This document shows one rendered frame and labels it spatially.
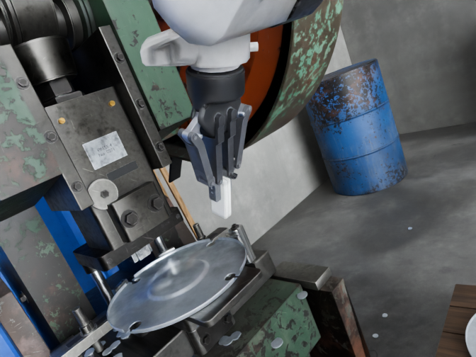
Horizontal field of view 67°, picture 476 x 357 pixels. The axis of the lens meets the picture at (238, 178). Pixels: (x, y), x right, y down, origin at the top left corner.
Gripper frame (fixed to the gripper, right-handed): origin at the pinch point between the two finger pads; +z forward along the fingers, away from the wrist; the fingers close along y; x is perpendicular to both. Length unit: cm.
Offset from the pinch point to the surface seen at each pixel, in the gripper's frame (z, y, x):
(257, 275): 14.5, 1.3, -6.5
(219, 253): 20.9, 5.8, 6.4
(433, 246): 94, 129, -23
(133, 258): 22.9, -5.1, 21.2
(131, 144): -0.1, 2.2, 25.2
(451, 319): 47, 44, -37
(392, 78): 78, 330, 70
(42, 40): -19.0, -3.3, 38.0
